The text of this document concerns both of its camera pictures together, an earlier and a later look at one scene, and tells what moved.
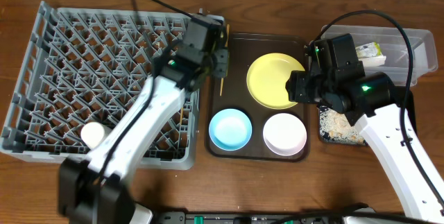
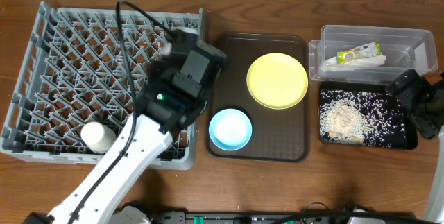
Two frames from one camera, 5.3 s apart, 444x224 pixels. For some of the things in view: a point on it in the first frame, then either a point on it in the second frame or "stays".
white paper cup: [92, 134] stays
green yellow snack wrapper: [368, 50] stays
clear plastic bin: [385, 50] stays
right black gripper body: [309, 89] -> [420, 100]
